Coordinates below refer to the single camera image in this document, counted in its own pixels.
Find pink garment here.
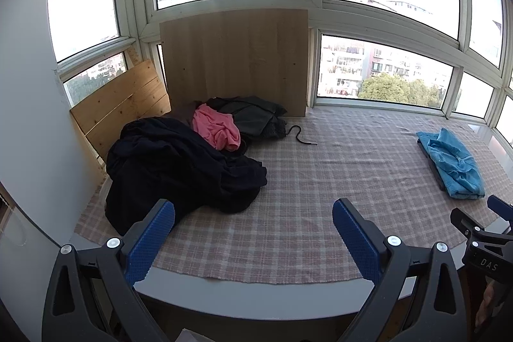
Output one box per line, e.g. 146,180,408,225
191,104,241,151

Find green tree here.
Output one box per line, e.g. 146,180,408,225
358,72,442,106

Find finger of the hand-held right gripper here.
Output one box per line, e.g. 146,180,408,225
487,195,513,224
450,208,487,242

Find dark grey garment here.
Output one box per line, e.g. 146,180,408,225
206,96,288,140

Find pink plaid blanket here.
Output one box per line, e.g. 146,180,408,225
74,105,508,283

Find large wooden board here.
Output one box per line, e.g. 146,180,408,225
159,9,310,119

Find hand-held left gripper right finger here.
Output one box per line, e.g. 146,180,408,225
332,198,469,342

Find navy blue shirt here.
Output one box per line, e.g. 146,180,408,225
105,117,268,236

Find person's right hand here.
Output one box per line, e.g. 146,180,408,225
475,280,501,330

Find black cord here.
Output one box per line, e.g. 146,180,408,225
285,125,318,146

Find white window frame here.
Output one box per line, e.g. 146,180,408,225
48,0,513,150

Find apartment buildings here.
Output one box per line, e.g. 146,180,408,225
321,35,453,98

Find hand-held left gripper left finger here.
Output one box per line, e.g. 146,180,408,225
42,199,176,342

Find light blue folded garment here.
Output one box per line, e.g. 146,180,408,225
416,128,485,199

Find slatted wooden board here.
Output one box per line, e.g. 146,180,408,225
70,59,172,166

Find brown garment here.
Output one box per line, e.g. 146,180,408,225
170,100,209,126

